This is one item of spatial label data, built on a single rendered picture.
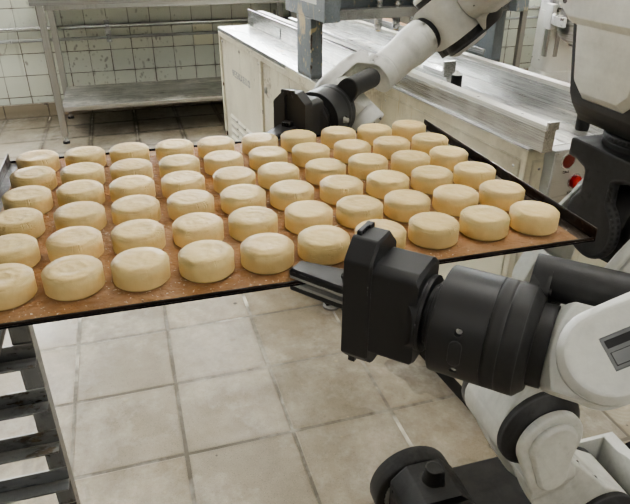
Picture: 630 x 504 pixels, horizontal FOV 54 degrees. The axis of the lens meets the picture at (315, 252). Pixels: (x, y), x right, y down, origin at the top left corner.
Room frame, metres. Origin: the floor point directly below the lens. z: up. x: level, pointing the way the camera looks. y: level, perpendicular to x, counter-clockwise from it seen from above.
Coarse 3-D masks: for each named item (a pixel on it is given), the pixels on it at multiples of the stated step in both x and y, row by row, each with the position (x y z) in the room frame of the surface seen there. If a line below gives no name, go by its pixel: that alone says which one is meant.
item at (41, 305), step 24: (240, 144) 0.84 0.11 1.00; (216, 192) 0.67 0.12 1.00; (48, 216) 0.60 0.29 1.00; (168, 216) 0.60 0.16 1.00; (384, 216) 0.60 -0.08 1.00; (168, 240) 0.54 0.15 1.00; (408, 240) 0.55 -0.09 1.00; (504, 240) 0.55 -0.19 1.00; (528, 240) 0.55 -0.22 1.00; (552, 240) 0.55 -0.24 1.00; (240, 264) 0.50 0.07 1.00; (336, 264) 0.50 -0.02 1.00; (168, 288) 0.45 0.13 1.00; (192, 288) 0.45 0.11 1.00; (216, 288) 0.45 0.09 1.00; (0, 312) 0.41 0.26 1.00; (24, 312) 0.41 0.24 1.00; (48, 312) 0.42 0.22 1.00; (72, 312) 0.42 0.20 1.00
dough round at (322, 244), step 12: (312, 228) 0.53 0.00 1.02; (324, 228) 0.53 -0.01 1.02; (336, 228) 0.53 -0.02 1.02; (300, 240) 0.51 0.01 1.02; (312, 240) 0.51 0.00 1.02; (324, 240) 0.51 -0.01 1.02; (336, 240) 0.51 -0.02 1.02; (348, 240) 0.51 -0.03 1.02; (300, 252) 0.51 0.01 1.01; (312, 252) 0.49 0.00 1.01; (324, 252) 0.49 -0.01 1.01; (336, 252) 0.50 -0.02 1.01; (324, 264) 0.49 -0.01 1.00
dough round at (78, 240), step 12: (72, 228) 0.53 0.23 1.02; (84, 228) 0.53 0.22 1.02; (48, 240) 0.50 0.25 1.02; (60, 240) 0.50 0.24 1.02; (72, 240) 0.50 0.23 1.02; (84, 240) 0.50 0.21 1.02; (96, 240) 0.51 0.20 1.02; (48, 252) 0.50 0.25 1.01; (60, 252) 0.49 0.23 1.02; (72, 252) 0.49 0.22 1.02; (84, 252) 0.49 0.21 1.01; (96, 252) 0.50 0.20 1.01
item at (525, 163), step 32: (384, 96) 1.89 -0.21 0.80; (416, 96) 1.74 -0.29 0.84; (512, 96) 1.74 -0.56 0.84; (448, 128) 1.56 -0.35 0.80; (480, 128) 1.44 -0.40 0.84; (576, 128) 1.42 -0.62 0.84; (512, 160) 1.32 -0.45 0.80; (512, 256) 1.29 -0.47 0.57; (576, 256) 1.36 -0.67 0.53; (448, 384) 1.48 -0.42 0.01
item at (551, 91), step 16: (352, 32) 2.80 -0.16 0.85; (368, 32) 2.66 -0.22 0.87; (384, 32) 2.53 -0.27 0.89; (464, 64) 2.03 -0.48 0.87; (480, 64) 1.95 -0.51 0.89; (496, 64) 1.88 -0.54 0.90; (496, 80) 1.87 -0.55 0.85; (512, 80) 1.80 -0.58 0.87; (528, 80) 1.74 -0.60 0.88; (544, 80) 1.68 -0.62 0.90; (528, 96) 1.73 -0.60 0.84; (544, 96) 1.68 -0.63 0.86; (560, 96) 1.62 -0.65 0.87
